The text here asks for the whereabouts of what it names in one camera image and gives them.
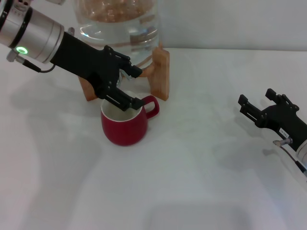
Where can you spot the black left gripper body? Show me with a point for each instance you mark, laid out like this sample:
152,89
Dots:
86,62

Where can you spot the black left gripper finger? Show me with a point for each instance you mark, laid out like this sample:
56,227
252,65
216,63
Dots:
127,101
130,68

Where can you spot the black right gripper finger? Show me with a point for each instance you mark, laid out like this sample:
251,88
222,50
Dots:
280,98
249,110

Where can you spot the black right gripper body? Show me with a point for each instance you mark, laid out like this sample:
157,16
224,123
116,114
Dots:
283,122

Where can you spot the chrome faucet tap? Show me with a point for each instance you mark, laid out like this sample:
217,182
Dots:
124,76

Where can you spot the red ceramic cup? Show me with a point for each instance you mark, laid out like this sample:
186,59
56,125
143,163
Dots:
124,131

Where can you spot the wooden dispenser stand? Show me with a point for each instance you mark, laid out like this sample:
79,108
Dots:
160,76

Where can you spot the clear glass water dispenser jar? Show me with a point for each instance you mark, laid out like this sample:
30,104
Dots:
139,26

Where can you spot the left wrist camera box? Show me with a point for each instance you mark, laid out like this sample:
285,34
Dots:
40,2

